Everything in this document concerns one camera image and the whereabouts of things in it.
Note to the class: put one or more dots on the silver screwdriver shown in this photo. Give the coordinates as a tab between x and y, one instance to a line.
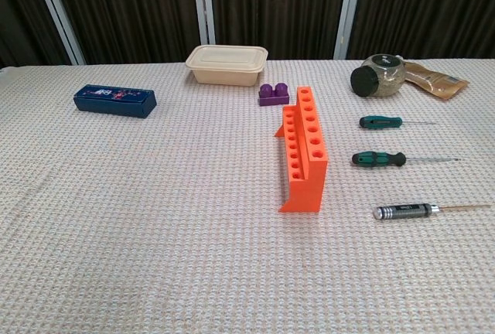
406	210

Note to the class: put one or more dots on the orange tool holder rack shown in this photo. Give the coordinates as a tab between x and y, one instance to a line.
309	179

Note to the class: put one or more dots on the large green black screwdriver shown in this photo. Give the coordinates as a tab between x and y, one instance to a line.
377	158

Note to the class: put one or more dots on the small green screwdriver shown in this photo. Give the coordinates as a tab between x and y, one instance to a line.
379	121

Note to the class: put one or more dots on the purple building block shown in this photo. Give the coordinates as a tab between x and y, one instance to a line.
272	99

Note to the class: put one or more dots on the beige lidded container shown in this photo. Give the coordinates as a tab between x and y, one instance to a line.
226	65

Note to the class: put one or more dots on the beige woven table cloth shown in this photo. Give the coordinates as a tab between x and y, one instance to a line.
154	233

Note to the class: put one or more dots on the dark blue printed box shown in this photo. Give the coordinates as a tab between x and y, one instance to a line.
114	103

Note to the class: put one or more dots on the dark pleated curtain panel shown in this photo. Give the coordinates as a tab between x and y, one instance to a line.
278	1
127	9
425	5
19	9

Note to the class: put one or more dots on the glass jar black lid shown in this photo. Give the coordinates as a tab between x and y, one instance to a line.
381	77

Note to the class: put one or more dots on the brown paper pouch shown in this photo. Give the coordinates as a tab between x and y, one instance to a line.
437	80

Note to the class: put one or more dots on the white partition frame post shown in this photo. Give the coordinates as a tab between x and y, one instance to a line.
204	5
348	9
58	17

